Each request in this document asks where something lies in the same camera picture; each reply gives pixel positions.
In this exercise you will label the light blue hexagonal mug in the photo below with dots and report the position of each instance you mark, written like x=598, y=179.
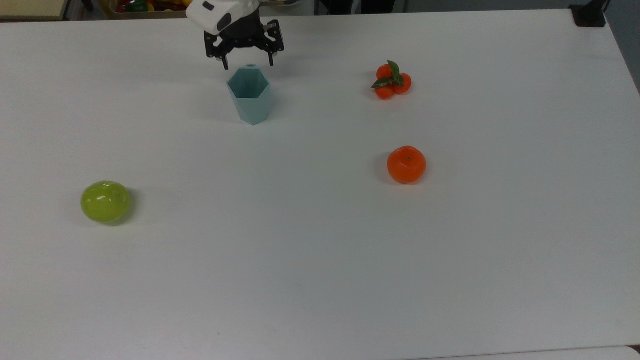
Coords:
x=250, y=107

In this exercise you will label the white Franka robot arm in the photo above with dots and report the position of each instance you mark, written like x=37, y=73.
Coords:
x=215, y=15

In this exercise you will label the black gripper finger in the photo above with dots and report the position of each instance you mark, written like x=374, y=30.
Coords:
x=216, y=46
x=275, y=40

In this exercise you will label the small oranges cluster with leaves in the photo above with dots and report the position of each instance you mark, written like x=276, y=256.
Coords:
x=385, y=92

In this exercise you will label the crate with toy fruit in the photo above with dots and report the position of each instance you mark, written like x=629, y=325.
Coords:
x=145, y=7

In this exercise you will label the black corner clamp base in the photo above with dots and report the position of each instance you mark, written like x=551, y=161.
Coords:
x=590, y=17

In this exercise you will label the orange mandarin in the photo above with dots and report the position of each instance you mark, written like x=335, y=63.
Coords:
x=406, y=165

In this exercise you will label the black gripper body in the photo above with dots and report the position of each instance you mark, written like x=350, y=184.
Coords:
x=247, y=35

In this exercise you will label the green apple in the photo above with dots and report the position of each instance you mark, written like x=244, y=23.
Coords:
x=105, y=202

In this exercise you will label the tan flat box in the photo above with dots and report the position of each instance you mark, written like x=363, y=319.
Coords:
x=30, y=9

